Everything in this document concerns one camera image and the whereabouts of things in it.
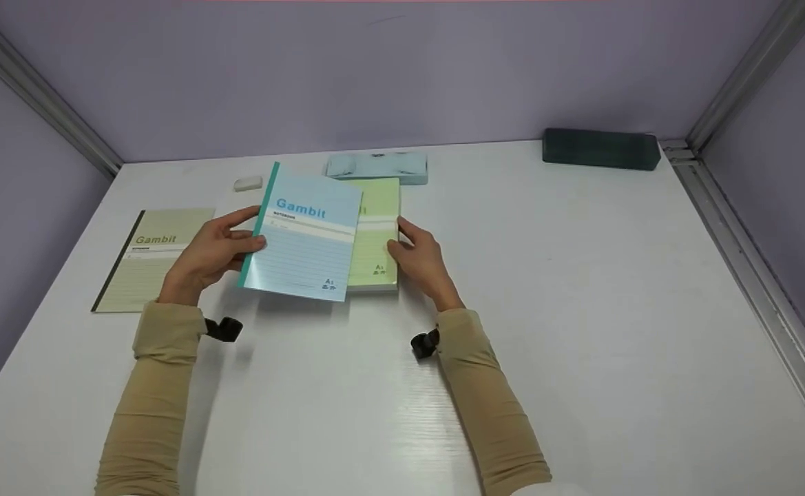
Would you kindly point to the person's right hand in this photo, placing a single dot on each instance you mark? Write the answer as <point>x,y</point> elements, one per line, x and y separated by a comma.
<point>424,260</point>

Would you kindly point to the person's left hand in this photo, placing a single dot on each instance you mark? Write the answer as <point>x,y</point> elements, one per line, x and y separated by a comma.
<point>204,256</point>

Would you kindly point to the person's left middle finger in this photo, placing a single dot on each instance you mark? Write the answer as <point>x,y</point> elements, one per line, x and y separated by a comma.
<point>245,233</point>

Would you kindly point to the person's right thumb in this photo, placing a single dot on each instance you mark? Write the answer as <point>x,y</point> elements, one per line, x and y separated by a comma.
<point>398,249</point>

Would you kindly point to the person's left index finger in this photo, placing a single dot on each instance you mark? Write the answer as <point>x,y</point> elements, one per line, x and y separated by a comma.
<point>237,217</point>

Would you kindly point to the person's left thumb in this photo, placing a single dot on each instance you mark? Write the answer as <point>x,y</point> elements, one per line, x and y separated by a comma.
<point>245,243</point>

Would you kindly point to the person's right index finger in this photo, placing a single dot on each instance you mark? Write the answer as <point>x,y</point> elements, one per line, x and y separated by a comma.
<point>407,226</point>

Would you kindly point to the green notebook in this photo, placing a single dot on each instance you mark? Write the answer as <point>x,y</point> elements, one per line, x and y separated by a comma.
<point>377,238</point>

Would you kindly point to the blue notebook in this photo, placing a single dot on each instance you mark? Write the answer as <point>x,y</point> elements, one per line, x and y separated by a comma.
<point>304,234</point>

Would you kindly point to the person's left forearm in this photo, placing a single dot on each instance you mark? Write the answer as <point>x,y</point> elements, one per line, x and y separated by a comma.
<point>152,403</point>

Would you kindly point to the person's right forearm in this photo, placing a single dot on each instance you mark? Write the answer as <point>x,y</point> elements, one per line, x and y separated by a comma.
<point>488,406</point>

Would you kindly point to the white eraser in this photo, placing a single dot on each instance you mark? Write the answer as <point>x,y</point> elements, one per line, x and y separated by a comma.
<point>248,183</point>

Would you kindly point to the light blue pencil case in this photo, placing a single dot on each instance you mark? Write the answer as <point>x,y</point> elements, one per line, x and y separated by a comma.
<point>377,167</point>

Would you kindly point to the black wrist band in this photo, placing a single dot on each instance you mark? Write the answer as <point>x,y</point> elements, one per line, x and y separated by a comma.
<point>425,343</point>
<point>223,328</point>

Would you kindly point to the beige notebook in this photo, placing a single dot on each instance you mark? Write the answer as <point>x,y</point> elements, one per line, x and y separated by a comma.
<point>147,260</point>

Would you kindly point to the dark green pencil case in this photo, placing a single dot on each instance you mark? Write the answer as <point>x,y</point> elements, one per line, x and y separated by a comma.
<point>600,148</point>

